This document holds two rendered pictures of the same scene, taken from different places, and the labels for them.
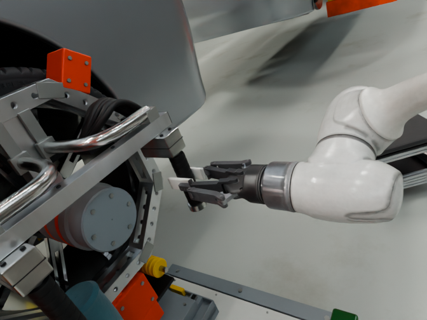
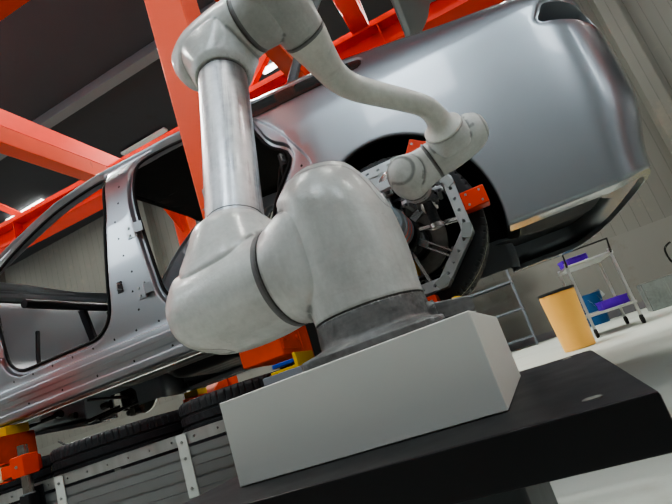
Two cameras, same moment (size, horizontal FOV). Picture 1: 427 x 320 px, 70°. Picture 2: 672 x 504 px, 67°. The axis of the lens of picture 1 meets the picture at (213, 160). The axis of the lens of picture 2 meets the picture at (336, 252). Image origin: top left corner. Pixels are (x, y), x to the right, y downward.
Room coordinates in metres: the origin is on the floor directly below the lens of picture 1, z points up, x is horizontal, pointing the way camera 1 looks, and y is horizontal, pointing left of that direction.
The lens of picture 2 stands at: (-0.38, -1.24, 0.37)
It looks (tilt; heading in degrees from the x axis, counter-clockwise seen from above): 14 degrees up; 65
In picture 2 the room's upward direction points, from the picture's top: 19 degrees counter-clockwise
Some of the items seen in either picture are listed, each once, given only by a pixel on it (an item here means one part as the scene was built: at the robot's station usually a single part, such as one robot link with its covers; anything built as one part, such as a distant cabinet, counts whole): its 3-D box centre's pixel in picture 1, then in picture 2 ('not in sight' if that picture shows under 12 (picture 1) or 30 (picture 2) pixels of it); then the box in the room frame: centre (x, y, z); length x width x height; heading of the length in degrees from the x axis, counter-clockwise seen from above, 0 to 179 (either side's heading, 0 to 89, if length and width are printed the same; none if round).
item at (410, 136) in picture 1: (387, 154); not in sight; (1.29, -0.87, 0.17); 0.43 x 0.36 x 0.34; 173
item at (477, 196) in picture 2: not in sight; (474, 199); (0.87, 0.16, 0.85); 0.09 x 0.08 x 0.07; 139
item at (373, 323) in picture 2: not in sight; (390, 326); (-0.06, -0.64, 0.42); 0.22 x 0.18 x 0.06; 145
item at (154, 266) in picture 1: (134, 259); not in sight; (0.79, 0.36, 0.51); 0.29 x 0.06 x 0.06; 49
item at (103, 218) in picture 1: (82, 213); (391, 228); (0.59, 0.31, 0.85); 0.21 x 0.14 x 0.14; 49
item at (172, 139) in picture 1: (160, 141); not in sight; (0.63, 0.09, 0.93); 0.09 x 0.05 x 0.05; 49
